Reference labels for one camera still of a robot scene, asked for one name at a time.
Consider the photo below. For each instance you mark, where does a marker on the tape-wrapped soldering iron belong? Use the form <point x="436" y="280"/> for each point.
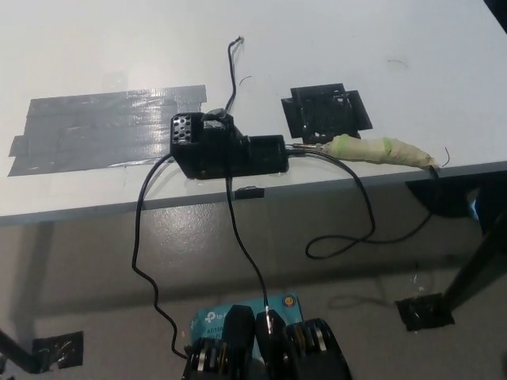
<point x="372" y="150"/>

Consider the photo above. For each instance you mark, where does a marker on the black soldering station base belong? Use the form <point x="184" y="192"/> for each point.
<point x="222" y="154"/>

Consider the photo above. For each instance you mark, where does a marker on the black robot torso blocks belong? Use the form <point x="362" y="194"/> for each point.
<point x="237" y="340"/>

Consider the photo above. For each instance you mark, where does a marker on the small black tape strip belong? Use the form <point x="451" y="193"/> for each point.
<point x="249" y="193"/>

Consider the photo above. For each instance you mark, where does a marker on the black square tape patch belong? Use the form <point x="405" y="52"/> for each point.
<point x="325" y="115"/>

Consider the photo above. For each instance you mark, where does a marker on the teal tp-link box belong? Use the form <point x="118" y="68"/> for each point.
<point x="210" y="320"/>

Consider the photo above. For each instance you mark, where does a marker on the black floor tape patch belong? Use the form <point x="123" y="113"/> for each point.
<point x="59" y="350"/>
<point x="420" y="312"/>

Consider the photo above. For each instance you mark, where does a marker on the grey metal table leg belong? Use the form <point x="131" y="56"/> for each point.
<point x="43" y="253"/>

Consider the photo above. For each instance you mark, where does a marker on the black diagonal stand pole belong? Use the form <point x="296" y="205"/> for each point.
<point x="16" y="348"/>
<point x="475" y="261"/>

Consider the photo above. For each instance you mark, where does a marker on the grey duct tape patch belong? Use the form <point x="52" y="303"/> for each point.
<point x="99" y="126"/>

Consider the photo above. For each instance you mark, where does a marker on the black under-table bracket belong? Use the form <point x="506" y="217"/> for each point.
<point x="439" y="198"/>

